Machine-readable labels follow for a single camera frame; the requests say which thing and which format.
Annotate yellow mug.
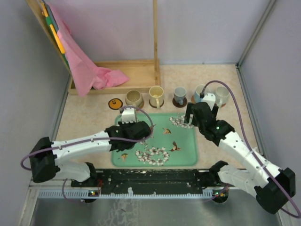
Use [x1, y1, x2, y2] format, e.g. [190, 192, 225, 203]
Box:
[149, 86, 164, 108]

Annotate yellow green hanger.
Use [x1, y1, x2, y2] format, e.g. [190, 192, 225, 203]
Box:
[40, 1, 65, 55]

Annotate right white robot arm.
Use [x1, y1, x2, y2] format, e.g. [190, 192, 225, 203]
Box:
[184, 93, 296, 214]

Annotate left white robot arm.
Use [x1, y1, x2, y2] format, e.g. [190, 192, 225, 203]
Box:
[29, 106, 154, 187]

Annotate dark brown wooden coaster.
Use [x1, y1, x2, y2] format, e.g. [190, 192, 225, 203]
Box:
[172, 97, 188, 108]

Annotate beige mug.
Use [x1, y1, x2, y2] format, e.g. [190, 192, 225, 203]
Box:
[125, 90, 144, 103]

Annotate dark reddish wooden coaster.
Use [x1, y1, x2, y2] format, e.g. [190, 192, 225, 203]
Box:
[149, 100, 164, 109]

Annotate white grey mug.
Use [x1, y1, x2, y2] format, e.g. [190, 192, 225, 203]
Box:
[215, 86, 230, 106]

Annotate woven rattan coaster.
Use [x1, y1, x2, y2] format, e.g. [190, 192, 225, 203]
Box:
[127, 101, 144, 109]

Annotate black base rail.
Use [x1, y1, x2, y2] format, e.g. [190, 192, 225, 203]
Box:
[71, 169, 226, 195]

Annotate small blue-grey cup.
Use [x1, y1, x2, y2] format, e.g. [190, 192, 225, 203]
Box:
[174, 87, 186, 105]

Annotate pink cloth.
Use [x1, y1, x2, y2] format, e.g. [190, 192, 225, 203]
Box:
[48, 4, 130, 97]

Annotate light blue mug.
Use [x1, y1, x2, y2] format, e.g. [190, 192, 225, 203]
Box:
[193, 84, 211, 103]

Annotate wooden rack stand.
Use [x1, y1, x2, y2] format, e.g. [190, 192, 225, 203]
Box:
[27, 0, 161, 95]

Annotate green floral tray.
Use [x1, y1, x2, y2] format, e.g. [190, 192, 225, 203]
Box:
[111, 113, 198, 168]

